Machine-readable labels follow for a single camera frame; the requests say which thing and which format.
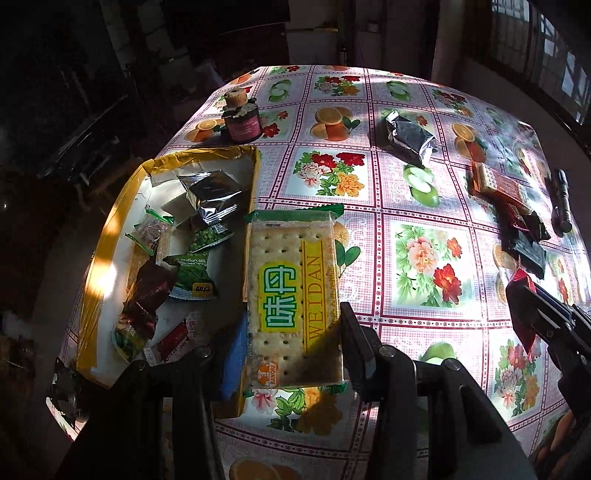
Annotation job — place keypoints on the white cardboard box yellow edges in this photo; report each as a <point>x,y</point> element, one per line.
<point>104,240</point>

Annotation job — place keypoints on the dark red snack packet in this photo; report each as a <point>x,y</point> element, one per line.
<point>517,221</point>

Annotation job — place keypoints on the black flashlight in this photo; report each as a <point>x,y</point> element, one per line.
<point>562,207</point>

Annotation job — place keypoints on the barred window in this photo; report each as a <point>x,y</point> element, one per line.
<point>531,46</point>

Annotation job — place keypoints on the green snack packet yellow label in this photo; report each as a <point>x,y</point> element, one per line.
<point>189,277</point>

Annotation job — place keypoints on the dark red candy packet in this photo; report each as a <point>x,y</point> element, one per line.
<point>147,290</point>

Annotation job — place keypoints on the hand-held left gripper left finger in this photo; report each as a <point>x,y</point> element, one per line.
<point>233,364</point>

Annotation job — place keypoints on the orange cracker packet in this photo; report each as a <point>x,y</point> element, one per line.
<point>501,187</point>

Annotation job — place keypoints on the black snack packet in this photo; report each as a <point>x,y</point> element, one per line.
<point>526,253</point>

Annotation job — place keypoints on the red and white packet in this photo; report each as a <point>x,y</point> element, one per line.
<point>173,339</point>

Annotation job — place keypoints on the dark jar with cork lid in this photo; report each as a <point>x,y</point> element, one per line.
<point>242,124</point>

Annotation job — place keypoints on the black plastic object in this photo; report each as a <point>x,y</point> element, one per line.
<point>64,392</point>

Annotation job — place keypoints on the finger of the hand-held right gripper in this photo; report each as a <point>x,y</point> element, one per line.
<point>572,314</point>
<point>540,318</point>

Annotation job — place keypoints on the silver foil packet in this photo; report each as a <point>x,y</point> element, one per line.
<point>212,194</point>
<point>408,136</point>

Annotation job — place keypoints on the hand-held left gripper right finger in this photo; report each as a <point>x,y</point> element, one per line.
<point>354,350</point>

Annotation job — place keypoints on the green pea snack packet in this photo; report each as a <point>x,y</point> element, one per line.
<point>207,237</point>

